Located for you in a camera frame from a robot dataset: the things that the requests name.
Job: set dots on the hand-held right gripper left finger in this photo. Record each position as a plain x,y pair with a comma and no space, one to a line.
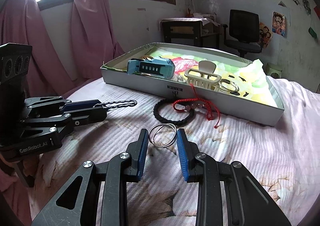
142,156

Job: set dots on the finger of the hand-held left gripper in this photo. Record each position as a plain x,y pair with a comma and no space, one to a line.
80,105
87,116

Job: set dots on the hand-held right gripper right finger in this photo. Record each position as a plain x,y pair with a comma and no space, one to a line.
182,156

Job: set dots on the linked metal rings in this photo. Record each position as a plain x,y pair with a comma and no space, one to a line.
172,141

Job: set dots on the white cardboard box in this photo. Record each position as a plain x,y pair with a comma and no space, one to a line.
150,86

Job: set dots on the beige hair claw clip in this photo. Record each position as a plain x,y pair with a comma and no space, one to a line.
200,80

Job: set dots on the blue smartwatch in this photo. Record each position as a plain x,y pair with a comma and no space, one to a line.
160,66

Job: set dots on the pink curtain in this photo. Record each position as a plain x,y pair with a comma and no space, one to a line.
92,28
22,21

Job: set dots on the silver bangles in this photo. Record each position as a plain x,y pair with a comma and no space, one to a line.
226,90

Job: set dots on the pink blanket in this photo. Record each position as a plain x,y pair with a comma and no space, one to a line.
12,203

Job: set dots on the green plastic stool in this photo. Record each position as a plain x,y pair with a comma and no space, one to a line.
274,70

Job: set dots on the dark wooden desk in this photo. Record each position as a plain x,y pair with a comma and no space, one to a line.
182,28

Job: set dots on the pile of white papers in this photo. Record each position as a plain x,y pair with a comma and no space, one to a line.
203,16

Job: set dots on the black office chair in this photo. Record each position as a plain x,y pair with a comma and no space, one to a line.
243,26

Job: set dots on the round cartoon fan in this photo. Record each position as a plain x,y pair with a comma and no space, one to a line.
265,35

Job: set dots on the green hanging bag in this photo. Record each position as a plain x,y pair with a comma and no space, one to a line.
313,32

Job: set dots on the red diamond paper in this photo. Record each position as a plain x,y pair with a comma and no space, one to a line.
317,11

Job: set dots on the cartoon wall poster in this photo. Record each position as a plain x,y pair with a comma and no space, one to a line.
279,25

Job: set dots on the strip of wall photos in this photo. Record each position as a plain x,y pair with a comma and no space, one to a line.
306,5

